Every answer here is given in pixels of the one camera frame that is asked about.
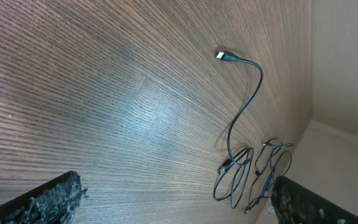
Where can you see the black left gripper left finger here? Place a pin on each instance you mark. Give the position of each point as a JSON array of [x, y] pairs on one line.
[[56, 201]]

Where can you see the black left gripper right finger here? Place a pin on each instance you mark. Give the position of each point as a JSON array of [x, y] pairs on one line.
[[296, 204]]

